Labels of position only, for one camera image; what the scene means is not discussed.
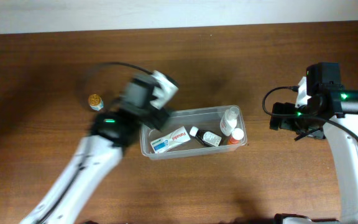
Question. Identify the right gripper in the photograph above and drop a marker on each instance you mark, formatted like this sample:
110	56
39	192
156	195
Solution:
278	116

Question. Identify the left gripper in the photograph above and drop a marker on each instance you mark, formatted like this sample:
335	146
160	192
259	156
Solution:
155	117

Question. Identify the white Panadol box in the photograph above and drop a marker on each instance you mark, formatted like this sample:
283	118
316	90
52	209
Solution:
170	141

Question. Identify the clear plastic container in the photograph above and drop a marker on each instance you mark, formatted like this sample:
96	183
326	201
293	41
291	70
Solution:
203	118

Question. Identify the dark brown syrup bottle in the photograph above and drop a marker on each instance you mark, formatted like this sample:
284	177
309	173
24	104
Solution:
205	137

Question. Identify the small jar gold lid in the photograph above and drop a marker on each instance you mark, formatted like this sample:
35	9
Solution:
95	102

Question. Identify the white spray bottle clear cap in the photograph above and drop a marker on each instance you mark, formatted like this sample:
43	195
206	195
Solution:
229	120

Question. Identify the orange white tube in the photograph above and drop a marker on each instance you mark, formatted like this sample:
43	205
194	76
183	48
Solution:
236	136

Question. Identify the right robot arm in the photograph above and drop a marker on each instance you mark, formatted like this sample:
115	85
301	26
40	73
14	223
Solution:
324	109

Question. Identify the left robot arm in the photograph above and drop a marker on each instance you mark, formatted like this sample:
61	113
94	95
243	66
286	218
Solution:
97	154

